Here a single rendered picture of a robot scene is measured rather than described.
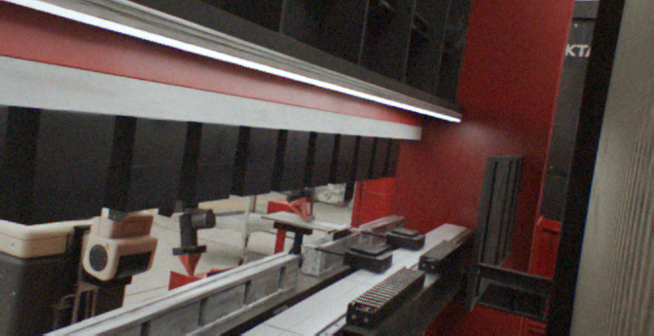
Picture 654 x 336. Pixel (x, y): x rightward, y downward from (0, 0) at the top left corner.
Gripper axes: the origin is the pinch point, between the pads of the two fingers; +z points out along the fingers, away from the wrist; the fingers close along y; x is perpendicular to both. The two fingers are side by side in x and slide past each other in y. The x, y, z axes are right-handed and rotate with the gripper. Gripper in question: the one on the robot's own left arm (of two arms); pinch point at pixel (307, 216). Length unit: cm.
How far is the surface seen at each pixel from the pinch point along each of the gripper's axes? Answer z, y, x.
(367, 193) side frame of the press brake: -6, 86, 3
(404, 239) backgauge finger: 19.5, -3.6, -32.2
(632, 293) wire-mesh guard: 21, -184, -92
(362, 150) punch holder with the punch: -14.2, -0.2, -28.8
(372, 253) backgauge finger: 19, -45, -34
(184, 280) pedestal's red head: 6.4, -34.3, 33.6
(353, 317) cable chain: 28, -97, -44
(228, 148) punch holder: -13, -93, -28
